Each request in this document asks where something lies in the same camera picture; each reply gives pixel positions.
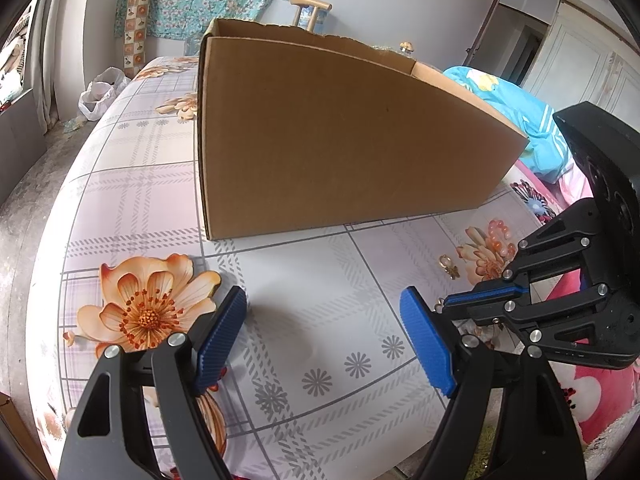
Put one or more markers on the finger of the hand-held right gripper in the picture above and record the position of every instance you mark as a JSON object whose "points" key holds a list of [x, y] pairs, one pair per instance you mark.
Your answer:
{"points": [[560, 240], [485, 296]]}

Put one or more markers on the grey curtain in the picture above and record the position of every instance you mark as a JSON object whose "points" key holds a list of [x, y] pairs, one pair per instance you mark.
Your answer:
{"points": [[50, 60]]}

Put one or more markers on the turquoise quilt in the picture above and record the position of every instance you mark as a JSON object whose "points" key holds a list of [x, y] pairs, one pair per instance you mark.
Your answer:
{"points": [[520, 110]]}

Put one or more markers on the grey cabinet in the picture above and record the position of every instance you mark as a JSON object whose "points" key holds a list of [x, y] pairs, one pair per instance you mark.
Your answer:
{"points": [[20, 145]]}

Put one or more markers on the brown cardboard box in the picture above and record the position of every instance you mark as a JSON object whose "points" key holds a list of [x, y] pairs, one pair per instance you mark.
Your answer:
{"points": [[325, 135]]}

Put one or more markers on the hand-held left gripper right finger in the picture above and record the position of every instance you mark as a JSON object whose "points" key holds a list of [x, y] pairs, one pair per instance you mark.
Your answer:
{"points": [[427, 345]]}

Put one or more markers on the gold butterfly charm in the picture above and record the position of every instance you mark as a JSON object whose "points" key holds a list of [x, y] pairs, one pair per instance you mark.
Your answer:
{"points": [[453, 273]]}

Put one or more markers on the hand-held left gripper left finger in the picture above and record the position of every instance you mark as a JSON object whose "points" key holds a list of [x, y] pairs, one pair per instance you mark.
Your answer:
{"points": [[220, 340]]}

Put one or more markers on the pink floral blanket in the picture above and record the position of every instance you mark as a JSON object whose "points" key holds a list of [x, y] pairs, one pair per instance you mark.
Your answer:
{"points": [[607, 410]]}

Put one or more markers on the white wardrobe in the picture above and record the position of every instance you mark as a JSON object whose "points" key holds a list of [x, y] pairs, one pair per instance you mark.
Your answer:
{"points": [[590, 60]]}

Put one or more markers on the blue water jug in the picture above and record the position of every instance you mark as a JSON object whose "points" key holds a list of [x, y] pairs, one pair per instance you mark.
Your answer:
{"points": [[322, 20]]}

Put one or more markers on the small figurine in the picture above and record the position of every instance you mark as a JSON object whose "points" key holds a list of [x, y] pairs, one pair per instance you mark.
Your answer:
{"points": [[408, 48]]}

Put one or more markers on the teal floral wall cloth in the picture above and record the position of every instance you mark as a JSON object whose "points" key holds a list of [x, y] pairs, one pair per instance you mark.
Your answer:
{"points": [[200, 0]]}

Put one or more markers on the pile of household clutter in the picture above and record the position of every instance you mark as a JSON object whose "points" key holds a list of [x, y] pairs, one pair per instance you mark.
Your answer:
{"points": [[17, 50]]}

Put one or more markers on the gold hoop earring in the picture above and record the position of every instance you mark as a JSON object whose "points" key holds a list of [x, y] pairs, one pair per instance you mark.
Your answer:
{"points": [[442, 259], [440, 304]]}

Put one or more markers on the wooden chair back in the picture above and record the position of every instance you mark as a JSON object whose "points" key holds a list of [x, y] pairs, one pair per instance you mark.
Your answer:
{"points": [[312, 2]]}

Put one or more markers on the white plastic bag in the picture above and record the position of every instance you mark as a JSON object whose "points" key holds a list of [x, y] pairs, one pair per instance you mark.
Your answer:
{"points": [[100, 95]]}

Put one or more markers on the dark wooden door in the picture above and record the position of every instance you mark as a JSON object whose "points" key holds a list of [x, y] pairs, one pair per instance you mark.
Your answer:
{"points": [[492, 25]]}

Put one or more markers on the orange checked patterned roll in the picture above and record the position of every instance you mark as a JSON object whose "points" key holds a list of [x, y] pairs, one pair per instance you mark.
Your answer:
{"points": [[136, 30]]}

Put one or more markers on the floral plaid tablecloth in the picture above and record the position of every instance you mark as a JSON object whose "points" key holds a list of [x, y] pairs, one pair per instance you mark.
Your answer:
{"points": [[300, 310]]}

